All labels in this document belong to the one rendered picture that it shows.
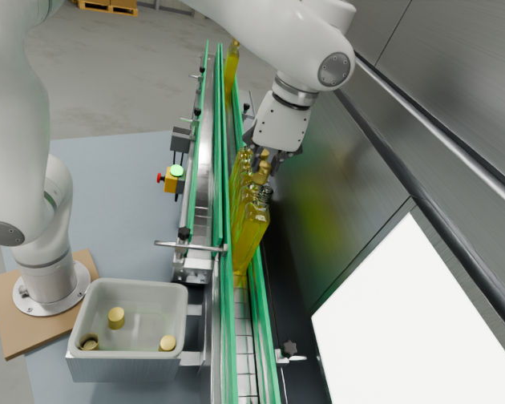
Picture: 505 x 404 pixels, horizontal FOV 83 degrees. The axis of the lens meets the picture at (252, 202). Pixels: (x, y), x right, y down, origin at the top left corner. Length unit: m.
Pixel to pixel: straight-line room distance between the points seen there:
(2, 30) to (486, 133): 0.58
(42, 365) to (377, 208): 0.88
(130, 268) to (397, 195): 0.89
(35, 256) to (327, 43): 0.75
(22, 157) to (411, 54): 0.68
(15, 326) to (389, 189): 0.95
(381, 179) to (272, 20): 0.28
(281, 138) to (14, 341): 0.84
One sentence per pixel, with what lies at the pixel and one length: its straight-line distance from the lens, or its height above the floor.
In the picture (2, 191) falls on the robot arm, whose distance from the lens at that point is 0.68.
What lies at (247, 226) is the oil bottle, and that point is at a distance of 0.63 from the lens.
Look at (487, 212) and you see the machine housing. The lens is 0.38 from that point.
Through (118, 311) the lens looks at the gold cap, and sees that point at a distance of 0.76.
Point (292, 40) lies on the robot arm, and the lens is 0.42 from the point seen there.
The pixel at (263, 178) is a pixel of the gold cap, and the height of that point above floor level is 1.31.
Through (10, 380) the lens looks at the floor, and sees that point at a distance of 1.82.
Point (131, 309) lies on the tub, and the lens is 0.81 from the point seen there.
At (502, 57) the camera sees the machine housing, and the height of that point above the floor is 1.66.
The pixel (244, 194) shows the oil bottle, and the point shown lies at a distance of 0.66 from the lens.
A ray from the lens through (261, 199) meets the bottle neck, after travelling 0.60.
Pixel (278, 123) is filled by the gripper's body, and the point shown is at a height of 1.45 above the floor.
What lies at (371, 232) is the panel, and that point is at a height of 1.40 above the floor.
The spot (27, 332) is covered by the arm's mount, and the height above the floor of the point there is 0.77.
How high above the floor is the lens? 1.66
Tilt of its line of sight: 39 degrees down
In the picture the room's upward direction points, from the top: 22 degrees clockwise
